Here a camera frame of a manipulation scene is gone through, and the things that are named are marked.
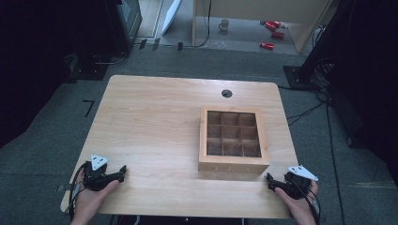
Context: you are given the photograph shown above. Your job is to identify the black stand base plate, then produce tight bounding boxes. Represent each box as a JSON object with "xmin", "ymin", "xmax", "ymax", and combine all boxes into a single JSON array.
[{"xmin": 64, "ymin": 52, "xmax": 111, "ymax": 83}]

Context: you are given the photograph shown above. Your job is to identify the wooden box with compartments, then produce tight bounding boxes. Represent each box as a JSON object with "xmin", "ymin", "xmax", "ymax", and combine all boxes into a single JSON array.
[{"xmin": 197, "ymin": 105, "xmax": 271, "ymax": 175}]

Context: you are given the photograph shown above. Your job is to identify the white board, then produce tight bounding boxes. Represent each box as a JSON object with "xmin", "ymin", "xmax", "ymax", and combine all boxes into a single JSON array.
[{"xmin": 161, "ymin": 0, "xmax": 183, "ymax": 36}]

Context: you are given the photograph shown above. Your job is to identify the person's left hand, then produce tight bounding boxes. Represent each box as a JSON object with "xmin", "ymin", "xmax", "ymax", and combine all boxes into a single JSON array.
[{"xmin": 70, "ymin": 168, "xmax": 120, "ymax": 225}]

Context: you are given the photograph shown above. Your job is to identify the person's right hand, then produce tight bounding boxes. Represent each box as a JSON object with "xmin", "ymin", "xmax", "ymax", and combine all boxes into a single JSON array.
[{"xmin": 273, "ymin": 179, "xmax": 320, "ymax": 225}]

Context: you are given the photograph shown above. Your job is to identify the black stand base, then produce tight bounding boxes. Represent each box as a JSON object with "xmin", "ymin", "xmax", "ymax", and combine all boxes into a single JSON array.
[{"xmin": 283, "ymin": 0, "xmax": 358, "ymax": 92}]

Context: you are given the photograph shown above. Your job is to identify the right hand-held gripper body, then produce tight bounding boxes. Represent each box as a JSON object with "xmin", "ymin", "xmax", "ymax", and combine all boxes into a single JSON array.
[{"xmin": 283, "ymin": 164, "xmax": 319, "ymax": 201}]

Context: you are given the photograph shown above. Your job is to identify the black angled floor tape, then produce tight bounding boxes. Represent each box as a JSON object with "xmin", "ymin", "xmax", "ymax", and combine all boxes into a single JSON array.
[{"xmin": 82, "ymin": 99, "xmax": 96, "ymax": 118}]

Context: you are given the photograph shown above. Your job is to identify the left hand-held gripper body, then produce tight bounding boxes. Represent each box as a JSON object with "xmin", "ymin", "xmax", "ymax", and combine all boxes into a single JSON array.
[{"xmin": 82, "ymin": 154, "xmax": 111, "ymax": 192}]

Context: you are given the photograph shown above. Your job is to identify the long black floor cable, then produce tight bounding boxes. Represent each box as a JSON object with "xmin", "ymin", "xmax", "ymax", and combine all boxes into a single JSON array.
[{"xmin": 325, "ymin": 93, "xmax": 346, "ymax": 225}]

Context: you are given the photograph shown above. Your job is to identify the black curved floor cable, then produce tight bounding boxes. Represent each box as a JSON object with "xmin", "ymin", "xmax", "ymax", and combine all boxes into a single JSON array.
[{"xmin": 91, "ymin": 51, "xmax": 130, "ymax": 66}]

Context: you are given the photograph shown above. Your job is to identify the black hanging cable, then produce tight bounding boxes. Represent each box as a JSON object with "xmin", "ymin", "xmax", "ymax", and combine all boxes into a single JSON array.
[{"xmin": 183, "ymin": 0, "xmax": 213, "ymax": 50}]

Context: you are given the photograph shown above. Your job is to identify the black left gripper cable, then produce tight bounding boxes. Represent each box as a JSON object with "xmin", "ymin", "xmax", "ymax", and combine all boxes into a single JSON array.
[{"xmin": 67, "ymin": 161, "xmax": 92, "ymax": 221}]

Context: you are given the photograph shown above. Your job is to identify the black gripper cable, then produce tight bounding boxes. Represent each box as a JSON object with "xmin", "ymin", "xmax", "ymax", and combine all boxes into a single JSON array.
[
  {"xmin": 292, "ymin": 180, "xmax": 323, "ymax": 225},
  {"xmin": 67, "ymin": 161, "xmax": 92, "ymax": 221}
]

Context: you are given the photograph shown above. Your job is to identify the dark monitor cabinet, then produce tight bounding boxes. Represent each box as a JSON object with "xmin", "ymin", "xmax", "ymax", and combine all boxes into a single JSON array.
[{"xmin": 104, "ymin": 0, "xmax": 144, "ymax": 56}]

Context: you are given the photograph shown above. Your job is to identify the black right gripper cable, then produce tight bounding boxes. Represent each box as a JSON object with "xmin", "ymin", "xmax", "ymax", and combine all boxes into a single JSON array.
[{"xmin": 292, "ymin": 180, "xmax": 323, "ymax": 225}]

